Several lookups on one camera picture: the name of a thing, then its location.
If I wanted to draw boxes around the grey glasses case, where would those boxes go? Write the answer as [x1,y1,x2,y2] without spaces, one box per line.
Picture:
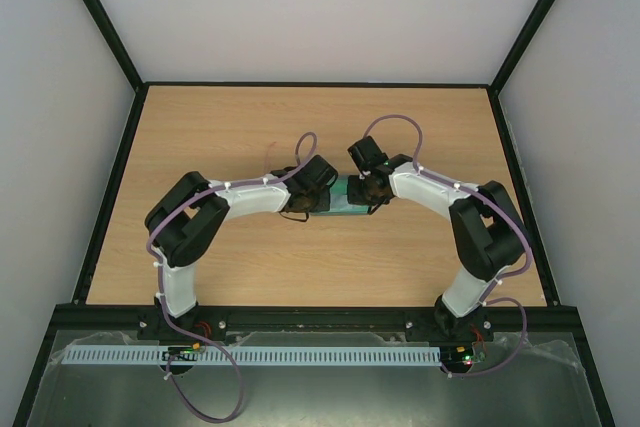
[310,175,368,216]

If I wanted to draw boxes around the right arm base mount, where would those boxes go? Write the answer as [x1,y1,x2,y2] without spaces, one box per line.
[405,307,494,346]

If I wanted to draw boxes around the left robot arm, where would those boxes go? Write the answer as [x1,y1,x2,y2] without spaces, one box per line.
[144,155,338,318]

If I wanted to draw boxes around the black aluminium frame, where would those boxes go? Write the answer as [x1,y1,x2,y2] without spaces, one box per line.
[14,0,614,426]

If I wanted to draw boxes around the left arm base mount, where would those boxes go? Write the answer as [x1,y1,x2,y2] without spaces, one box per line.
[138,305,229,343]

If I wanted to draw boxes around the pink sunglasses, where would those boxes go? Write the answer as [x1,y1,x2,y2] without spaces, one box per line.
[264,141,279,173]

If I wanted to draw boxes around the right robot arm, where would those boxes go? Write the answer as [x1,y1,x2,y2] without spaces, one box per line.
[348,136,533,339]

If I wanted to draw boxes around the white slotted cable duct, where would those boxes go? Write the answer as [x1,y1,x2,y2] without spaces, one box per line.
[61,345,441,367]

